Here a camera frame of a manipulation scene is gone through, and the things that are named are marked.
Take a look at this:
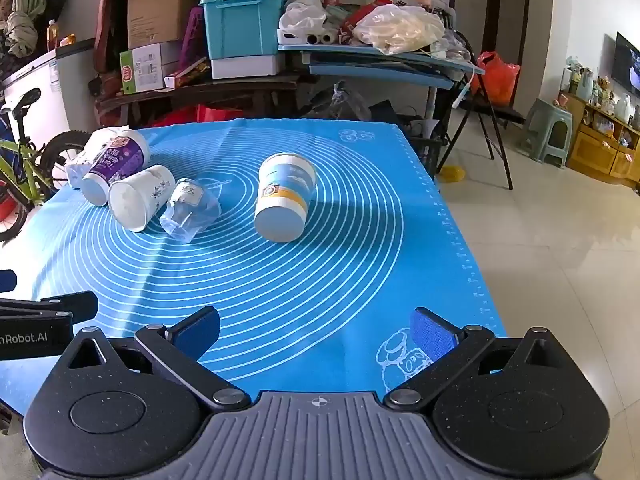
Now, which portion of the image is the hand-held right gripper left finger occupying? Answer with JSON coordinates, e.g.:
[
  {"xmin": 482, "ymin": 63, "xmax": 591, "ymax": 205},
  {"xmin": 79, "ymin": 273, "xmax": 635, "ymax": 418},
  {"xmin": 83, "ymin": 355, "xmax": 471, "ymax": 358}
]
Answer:
[{"xmin": 60, "ymin": 306, "xmax": 252, "ymax": 413}]

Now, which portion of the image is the dark wooden table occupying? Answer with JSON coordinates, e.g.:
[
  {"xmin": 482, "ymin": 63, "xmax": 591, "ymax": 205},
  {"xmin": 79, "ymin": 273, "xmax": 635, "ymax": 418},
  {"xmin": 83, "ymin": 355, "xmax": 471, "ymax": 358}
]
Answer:
[{"xmin": 95, "ymin": 72, "xmax": 311, "ymax": 128}]

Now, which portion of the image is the purple and white cup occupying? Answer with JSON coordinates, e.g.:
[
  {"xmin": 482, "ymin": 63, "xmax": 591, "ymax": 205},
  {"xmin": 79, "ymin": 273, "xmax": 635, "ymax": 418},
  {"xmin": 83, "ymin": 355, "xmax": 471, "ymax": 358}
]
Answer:
[{"xmin": 81, "ymin": 129, "xmax": 151, "ymax": 207}]

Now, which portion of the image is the red plastic bag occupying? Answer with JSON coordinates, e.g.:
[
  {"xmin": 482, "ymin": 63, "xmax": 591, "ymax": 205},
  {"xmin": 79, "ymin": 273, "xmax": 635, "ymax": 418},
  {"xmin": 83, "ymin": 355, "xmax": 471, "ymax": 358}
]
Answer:
[{"xmin": 472, "ymin": 51, "xmax": 521, "ymax": 107}]

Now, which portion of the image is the crumpled white plastic bag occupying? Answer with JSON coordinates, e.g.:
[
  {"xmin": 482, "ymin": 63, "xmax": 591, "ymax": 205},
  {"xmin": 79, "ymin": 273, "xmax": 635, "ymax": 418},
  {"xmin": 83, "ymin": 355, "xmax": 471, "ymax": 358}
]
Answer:
[{"xmin": 278, "ymin": 1, "xmax": 328, "ymax": 33}]

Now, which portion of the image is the teal plastic storage bin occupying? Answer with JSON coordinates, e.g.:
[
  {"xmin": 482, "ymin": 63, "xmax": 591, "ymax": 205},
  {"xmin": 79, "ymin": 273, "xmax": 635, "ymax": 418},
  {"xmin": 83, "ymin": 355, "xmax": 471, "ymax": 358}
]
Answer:
[{"xmin": 199, "ymin": 0, "xmax": 290, "ymax": 61}]

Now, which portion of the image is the green plastic stool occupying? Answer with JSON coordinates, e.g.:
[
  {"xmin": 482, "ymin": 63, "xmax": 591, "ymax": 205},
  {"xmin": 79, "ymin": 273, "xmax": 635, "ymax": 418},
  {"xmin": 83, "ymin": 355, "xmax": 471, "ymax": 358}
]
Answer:
[{"xmin": 517, "ymin": 97, "xmax": 573, "ymax": 168}]

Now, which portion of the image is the clear bag of pale items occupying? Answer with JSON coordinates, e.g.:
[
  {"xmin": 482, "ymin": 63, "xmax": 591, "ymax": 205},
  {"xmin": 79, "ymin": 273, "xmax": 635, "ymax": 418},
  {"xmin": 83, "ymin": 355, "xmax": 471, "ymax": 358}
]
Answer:
[{"xmin": 352, "ymin": 4, "xmax": 446, "ymax": 56}]

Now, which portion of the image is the black plastic crate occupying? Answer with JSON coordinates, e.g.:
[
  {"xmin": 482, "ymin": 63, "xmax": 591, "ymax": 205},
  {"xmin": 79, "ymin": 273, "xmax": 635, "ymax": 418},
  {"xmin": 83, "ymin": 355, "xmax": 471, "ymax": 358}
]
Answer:
[{"xmin": 414, "ymin": 135, "xmax": 444, "ymax": 177}]

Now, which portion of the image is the green and white carton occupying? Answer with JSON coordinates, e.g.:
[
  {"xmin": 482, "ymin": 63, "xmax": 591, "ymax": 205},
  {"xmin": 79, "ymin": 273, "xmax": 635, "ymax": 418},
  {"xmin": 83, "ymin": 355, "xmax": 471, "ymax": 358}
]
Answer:
[{"xmin": 119, "ymin": 42, "xmax": 181, "ymax": 95}]

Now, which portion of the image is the white flat box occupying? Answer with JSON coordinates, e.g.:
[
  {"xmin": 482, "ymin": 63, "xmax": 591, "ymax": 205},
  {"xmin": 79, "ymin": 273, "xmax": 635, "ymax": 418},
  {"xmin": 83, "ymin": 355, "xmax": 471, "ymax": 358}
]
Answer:
[{"xmin": 210, "ymin": 54, "xmax": 286, "ymax": 80}]

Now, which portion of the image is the black folding chair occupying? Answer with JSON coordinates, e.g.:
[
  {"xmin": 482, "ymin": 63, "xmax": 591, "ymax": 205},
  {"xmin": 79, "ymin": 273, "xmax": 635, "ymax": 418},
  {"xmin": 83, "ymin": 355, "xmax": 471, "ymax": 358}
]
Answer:
[{"xmin": 437, "ymin": 30, "xmax": 526, "ymax": 191}]

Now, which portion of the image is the blue study desk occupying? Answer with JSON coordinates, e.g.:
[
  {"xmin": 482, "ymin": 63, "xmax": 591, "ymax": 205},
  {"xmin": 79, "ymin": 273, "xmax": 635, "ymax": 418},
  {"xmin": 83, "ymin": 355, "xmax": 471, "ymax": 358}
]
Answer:
[{"xmin": 277, "ymin": 42, "xmax": 486, "ymax": 141}]

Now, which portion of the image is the white cup dark print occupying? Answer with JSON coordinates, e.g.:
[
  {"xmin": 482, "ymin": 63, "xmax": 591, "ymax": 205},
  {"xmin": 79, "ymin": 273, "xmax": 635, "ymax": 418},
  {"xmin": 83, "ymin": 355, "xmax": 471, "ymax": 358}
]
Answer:
[{"xmin": 108, "ymin": 164, "xmax": 176, "ymax": 232}]

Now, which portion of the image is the blue silicone baking mat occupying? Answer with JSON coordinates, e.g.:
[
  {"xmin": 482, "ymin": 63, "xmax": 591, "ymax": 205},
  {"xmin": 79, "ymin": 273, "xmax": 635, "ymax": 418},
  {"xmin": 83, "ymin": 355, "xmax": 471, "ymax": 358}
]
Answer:
[{"xmin": 0, "ymin": 119, "xmax": 508, "ymax": 413}]

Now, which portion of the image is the white cup blue yellow print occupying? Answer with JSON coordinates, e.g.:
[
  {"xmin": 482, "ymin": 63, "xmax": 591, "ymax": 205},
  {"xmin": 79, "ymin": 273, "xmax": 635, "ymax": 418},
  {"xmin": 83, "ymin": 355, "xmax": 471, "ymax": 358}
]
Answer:
[{"xmin": 253, "ymin": 153, "xmax": 318, "ymax": 243}]

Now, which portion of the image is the flat screen television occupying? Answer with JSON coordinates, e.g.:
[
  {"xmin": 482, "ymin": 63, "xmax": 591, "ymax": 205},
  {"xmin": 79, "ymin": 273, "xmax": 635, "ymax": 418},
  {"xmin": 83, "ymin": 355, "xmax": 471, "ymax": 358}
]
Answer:
[{"xmin": 611, "ymin": 31, "xmax": 640, "ymax": 93}]

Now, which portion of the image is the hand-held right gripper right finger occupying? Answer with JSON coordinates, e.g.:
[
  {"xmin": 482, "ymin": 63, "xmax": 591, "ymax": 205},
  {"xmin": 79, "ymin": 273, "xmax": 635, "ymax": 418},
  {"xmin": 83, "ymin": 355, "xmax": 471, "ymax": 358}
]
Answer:
[{"xmin": 383, "ymin": 306, "xmax": 577, "ymax": 413}]

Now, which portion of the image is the maroon hanging bag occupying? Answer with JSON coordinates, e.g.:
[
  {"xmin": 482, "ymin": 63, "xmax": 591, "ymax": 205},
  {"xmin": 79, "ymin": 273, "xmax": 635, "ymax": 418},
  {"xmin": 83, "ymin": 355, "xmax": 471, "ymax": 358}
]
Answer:
[{"xmin": 94, "ymin": 0, "xmax": 132, "ymax": 96}]

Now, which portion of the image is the hanging grey cloth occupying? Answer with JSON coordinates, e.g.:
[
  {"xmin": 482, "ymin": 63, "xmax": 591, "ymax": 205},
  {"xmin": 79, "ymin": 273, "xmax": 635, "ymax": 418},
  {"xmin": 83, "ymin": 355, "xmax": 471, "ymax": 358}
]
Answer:
[{"xmin": 5, "ymin": 0, "xmax": 48, "ymax": 58}]

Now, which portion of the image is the wooden cabinet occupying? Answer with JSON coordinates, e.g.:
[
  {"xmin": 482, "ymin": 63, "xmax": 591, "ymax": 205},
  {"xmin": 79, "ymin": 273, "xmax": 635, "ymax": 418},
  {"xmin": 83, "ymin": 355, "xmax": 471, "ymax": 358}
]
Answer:
[{"xmin": 557, "ymin": 91, "xmax": 640, "ymax": 188}]

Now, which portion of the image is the white chest freezer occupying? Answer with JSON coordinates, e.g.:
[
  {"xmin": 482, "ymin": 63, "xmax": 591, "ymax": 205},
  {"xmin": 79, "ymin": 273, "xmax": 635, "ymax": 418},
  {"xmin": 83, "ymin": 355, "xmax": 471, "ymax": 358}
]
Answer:
[{"xmin": 0, "ymin": 39, "xmax": 98, "ymax": 161}]

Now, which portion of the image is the large brown cardboard box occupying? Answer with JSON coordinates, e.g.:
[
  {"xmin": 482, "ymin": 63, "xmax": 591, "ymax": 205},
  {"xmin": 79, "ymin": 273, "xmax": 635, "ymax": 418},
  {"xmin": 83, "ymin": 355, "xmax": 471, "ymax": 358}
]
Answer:
[{"xmin": 127, "ymin": 0, "xmax": 211, "ymax": 51}]

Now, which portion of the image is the green bicycle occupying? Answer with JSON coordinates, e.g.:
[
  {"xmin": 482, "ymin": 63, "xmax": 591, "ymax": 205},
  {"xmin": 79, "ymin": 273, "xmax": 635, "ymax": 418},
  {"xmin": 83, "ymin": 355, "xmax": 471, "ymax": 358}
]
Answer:
[{"xmin": 0, "ymin": 87, "xmax": 93, "ymax": 243}]

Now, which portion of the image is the clear plastic cup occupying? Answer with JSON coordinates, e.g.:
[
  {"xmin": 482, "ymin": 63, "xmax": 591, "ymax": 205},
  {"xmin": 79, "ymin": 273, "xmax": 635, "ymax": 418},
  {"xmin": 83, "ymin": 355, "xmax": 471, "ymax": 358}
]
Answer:
[{"xmin": 159, "ymin": 178, "xmax": 222, "ymax": 244}]

